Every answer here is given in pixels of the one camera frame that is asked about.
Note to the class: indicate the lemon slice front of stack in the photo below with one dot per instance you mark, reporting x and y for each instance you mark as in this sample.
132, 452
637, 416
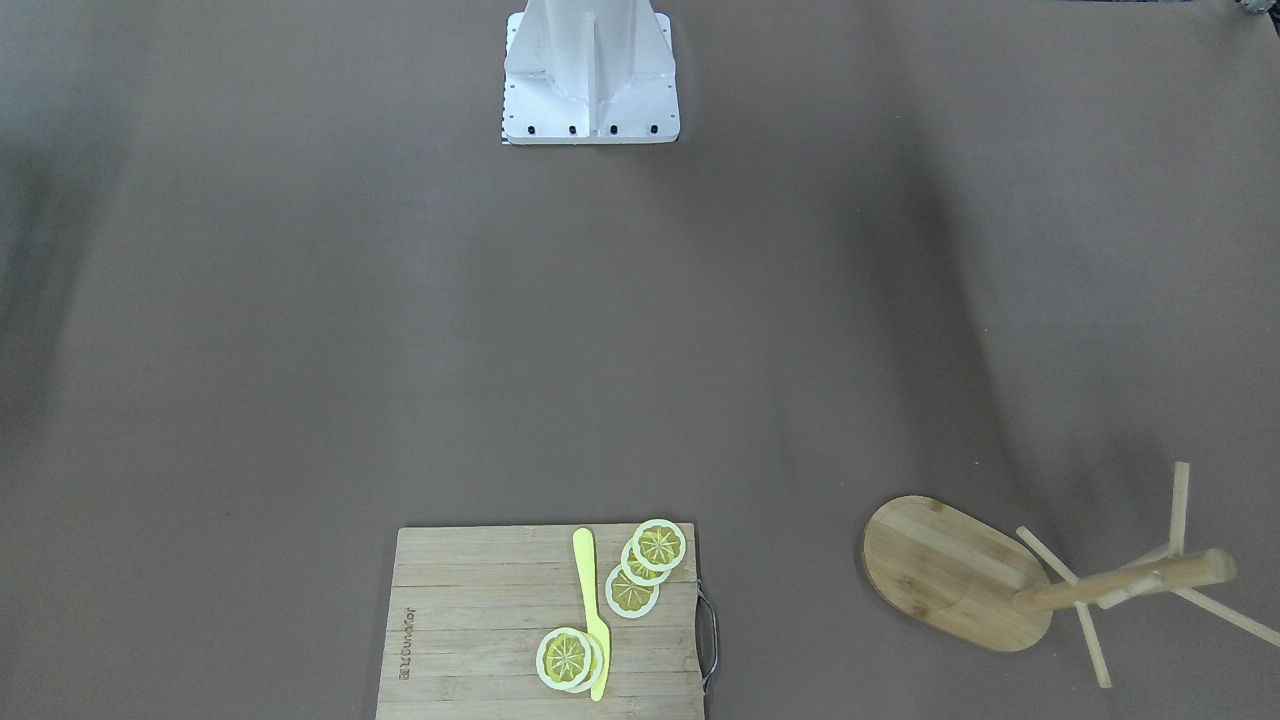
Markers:
659, 545

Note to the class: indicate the lemon slice middle of stack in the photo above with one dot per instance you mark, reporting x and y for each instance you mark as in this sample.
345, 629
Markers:
637, 572

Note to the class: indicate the yellow plastic knife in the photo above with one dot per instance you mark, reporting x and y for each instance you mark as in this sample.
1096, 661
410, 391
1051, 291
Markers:
584, 553

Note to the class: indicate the wooden cup storage rack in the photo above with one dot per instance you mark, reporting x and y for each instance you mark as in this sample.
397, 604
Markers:
999, 591

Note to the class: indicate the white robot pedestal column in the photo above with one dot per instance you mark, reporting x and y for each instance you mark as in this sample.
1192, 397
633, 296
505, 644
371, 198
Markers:
589, 73

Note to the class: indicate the wooden cutting board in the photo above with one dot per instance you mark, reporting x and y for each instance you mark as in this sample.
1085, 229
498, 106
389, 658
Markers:
468, 607

